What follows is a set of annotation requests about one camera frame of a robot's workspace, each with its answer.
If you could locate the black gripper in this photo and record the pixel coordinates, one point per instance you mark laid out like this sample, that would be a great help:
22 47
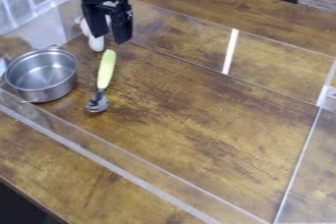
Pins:
95 12

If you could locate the green handled metal spoon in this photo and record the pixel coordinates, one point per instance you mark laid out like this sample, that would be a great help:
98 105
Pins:
99 103

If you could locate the white plush toy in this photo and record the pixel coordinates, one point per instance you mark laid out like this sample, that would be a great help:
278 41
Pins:
95 42

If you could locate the small steel pot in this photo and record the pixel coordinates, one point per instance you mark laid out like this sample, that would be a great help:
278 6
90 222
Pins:
43 75

